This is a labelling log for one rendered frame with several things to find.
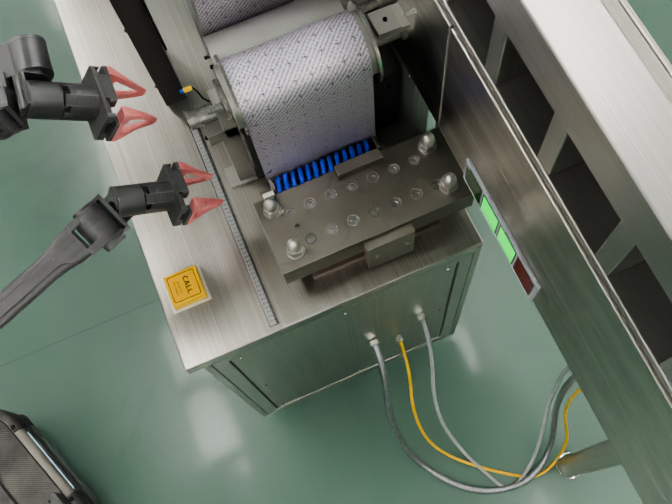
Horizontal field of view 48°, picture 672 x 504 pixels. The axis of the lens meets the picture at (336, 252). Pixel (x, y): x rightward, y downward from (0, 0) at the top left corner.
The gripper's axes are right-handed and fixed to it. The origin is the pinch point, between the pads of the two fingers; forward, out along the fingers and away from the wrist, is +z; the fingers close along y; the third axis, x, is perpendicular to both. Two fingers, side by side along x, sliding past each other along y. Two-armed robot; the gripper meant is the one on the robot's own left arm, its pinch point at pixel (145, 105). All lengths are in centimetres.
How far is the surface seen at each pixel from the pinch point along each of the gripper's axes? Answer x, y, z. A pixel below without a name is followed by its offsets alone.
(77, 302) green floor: -137, -32, 40
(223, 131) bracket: -6.8, -0.7, 18.8
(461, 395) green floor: -72, 48, 119
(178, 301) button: -37.3, 18.8, 15.7
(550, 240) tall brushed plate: 33, 50, 32
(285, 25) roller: 12.2, -10.1, 26.1
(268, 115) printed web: 7.1, 6.8, 17.8
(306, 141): 0.0, 6.7, 30.7
